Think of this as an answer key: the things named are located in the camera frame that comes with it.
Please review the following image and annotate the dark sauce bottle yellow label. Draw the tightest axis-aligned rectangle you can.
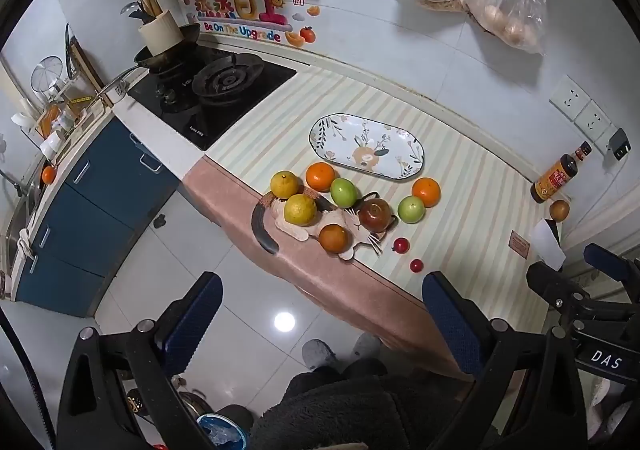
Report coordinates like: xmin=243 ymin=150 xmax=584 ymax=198
xmin=530 ymin=141 xmax=593 ymax=204

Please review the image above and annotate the yellow citrus fruit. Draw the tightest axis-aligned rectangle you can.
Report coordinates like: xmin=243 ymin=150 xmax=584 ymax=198
xmin=270 ymin=171 xmax=301 ymax=199
xmin=284 ymin=194 xmax=318 ymax=227

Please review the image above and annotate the white paper sheet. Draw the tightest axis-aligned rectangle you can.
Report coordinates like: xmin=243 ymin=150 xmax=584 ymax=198
xmin=530 ymin=219 xmax=567 ymax=273

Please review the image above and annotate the grey slipper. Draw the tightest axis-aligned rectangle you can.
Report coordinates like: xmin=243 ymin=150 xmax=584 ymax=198
xmin=301 ymin=339 xmax=338 ymax=372
xmin=351 ymin=333 xmax=383 ymax=362

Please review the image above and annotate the small brown card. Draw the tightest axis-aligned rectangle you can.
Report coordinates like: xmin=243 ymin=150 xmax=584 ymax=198
xmin=509 ymin=231 xmax=532 ymax=258

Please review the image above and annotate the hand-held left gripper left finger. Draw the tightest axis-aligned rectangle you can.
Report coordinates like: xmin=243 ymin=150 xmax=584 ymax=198
xmin=55 ymin=271 xmax=224 ymax=450

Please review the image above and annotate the blue bucket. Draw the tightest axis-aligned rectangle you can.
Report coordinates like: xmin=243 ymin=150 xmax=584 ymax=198
xmin=196 ymin=412 xmax=249 ymax=450

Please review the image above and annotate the bright orange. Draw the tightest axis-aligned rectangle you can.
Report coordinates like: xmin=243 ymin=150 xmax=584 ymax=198
xmin=411 ymin=177 xmax=442 ymax=208
xmin=305 ymin=162 xmax=336 ymax=192

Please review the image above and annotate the green apple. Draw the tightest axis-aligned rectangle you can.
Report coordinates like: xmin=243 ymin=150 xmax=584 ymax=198
xmin=397 ymin=196 xmax=426 ymax=225
xmin=330 ymin=178 xmax=357 ymax=209

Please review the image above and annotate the brownish dark orange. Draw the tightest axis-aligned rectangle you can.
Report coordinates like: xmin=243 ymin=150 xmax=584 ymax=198
xmin=318 ymin=224 xmax=349 ymax=253

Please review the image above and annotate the cream utensil holder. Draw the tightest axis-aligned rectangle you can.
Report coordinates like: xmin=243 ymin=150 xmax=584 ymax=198
xmin=138 ymin=12 xmax=182 ymax=55

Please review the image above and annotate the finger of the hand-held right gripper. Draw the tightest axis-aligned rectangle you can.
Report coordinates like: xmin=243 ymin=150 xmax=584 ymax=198
xmin=584 ymin=243 xmax=640 ymax=285
xmin=526 ymin=261 xmax=603 ymax=318

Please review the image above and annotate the striped table mat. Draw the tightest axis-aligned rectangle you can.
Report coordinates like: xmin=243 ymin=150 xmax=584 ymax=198
xmin=212 ymin=64 xmax=568 ymax=346

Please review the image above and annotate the white wall socket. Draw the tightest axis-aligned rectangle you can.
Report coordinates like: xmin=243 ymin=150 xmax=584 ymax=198
xmin=573 ymin=100 xmax=618 ymax=143
xmin=549 ymin=74 xmax=592 ymax=121

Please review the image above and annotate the metal dish rack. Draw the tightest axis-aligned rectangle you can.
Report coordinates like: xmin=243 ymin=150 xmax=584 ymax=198
xmin=12 ymin=24 xmax=108 ymax=158

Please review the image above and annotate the floral oval plate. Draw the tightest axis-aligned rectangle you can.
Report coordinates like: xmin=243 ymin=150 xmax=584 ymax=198
xmin=308 ymin=114 xmax=426 ymax=181

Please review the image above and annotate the colourful wall sticker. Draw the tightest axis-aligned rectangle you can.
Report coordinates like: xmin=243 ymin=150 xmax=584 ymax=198
xmin=176 ymin=0 xmax=321 ymax=49

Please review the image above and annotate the black charger plug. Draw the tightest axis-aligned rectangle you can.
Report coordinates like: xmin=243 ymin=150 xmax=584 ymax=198
xmin=607 ymin=128 xmax=633 ymax=161

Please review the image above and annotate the cat-shaped mat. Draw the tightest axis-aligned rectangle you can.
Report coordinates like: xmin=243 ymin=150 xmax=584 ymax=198
xmin=251 ymin=190 xmax=399 ymax=261

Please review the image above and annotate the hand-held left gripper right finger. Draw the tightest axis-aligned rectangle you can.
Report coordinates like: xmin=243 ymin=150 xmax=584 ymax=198
xmin=422 ymin=271 xmax=590 ymax=450

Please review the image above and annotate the dark fleece garment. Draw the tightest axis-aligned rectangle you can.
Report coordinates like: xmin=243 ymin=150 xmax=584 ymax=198
xmin=247 ymin=357 xmax=501 ymax=450

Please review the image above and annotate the dark wok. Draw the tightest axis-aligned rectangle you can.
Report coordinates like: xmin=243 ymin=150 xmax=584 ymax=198
xmin=95 ymin=24 xmax=202 ymax=98

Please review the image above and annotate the blue kitchen cabinet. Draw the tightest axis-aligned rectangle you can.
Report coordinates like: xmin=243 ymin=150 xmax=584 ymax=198
xmin=12 ymin=119 xmax=183 ymax=318

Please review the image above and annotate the dark red apple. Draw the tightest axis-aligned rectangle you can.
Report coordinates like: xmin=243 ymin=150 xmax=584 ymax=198
xmin=359 ymin=198 xmax=393 ymax=231

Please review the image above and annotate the metal pot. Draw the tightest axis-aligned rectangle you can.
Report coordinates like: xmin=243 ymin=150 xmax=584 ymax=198
xmin=177 ymin=390 xmax=211 ymax=423

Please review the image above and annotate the black gas stove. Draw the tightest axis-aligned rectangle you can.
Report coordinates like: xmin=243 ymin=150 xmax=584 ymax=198
xmin=126 ymin=46 xmax=298 ymax=151

